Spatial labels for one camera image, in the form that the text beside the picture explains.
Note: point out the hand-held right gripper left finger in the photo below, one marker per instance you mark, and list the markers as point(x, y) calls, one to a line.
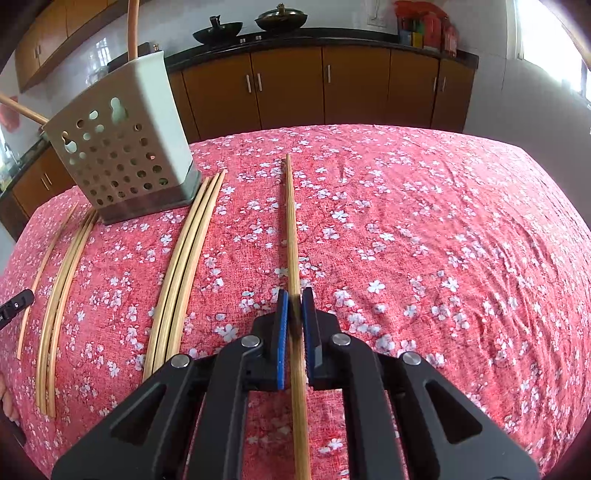
point(282, 341)

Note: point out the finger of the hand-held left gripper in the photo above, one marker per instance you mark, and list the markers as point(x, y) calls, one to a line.
point(18, 302)

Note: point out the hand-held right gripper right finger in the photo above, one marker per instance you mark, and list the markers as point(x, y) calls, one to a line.
point(311, 360)

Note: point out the white perforated utensil holder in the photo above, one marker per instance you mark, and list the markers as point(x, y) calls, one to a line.
point(152, 92)

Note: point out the person's left hand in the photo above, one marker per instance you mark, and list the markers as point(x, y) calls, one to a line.
point(8, 397)

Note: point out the short brown base cabinet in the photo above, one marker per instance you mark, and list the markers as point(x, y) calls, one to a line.
point(37, 184)

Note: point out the red floral tablecloth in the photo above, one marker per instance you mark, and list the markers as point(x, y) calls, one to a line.
point(415, 230)

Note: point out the red hanging bag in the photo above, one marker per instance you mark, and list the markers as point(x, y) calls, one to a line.
point(7, 115)

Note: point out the long brown base cabinet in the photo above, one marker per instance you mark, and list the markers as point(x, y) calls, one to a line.
point(360, 87)

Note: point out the dark countertop appliance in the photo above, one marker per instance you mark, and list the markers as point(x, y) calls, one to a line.
point(134, 53)

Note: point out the chopsticks inside holder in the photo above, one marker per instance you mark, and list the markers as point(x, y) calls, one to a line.
point(51, 27)

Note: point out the black kitchen countertop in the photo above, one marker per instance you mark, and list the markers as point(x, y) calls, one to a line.
point(351, 39)

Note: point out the black wok with lid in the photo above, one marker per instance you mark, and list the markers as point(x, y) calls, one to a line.
point(281, 19)

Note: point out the red packets on countertop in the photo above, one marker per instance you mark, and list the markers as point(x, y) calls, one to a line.
point(429, 27)

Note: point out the bright window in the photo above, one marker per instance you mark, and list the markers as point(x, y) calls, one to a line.
point(554, 46)

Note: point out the white wall socket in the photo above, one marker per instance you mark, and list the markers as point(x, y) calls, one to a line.
point(377, 14)

